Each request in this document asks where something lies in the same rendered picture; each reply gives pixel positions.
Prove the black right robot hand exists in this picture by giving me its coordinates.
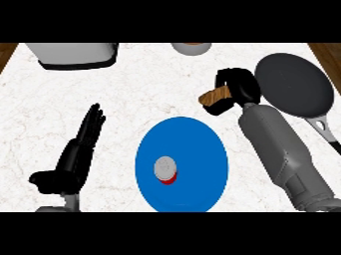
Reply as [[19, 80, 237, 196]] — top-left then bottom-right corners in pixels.
[[201, 67, 263, 117]]

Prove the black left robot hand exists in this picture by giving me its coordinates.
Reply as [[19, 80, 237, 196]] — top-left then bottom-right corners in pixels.
[[28, 103, 108, 196]]

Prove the brown croissant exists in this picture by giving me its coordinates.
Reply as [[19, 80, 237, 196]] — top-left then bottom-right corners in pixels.
[[197, 85, 234, 107]]

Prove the dark grey frying pan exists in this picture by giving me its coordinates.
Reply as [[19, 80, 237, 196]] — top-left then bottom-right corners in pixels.
[[253, 52, 341, 176]]

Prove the blue plate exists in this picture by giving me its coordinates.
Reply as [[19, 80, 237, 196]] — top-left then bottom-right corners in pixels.
[[135, 116, 229, 213]]

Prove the grey cup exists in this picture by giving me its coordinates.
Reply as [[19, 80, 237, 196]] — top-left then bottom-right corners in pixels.
[[170, 43, 213, 57]]

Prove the red can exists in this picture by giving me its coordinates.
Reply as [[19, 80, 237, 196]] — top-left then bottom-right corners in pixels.
[[154, 155, 179, 186]]

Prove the pale grey appliance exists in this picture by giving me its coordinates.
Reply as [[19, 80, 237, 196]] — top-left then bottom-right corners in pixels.
[[25, 43, 121, 71]]

